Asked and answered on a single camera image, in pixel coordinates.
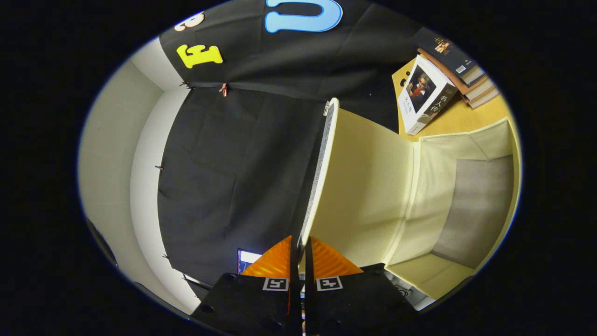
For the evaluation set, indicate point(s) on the beige fabric storage box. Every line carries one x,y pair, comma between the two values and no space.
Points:
368,186

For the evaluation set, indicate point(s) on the black backdrop cloth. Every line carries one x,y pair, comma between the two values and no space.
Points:
242,163

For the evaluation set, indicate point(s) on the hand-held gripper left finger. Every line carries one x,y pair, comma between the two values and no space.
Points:
252,308

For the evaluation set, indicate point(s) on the lit computer screen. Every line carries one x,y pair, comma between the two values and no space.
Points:
248,259

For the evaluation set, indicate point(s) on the reddish cover book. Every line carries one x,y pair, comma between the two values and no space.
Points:
485,99

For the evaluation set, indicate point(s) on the copper binder clip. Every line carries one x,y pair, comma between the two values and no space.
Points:
224,88

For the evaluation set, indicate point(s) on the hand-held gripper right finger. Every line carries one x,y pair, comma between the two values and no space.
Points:
345,308

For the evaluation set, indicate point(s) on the dark blue book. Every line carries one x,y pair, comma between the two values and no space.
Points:
447,53

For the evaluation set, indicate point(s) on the brown cover book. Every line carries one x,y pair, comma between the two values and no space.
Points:
475,86

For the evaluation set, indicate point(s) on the white portrait book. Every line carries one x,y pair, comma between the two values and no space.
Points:
422,93

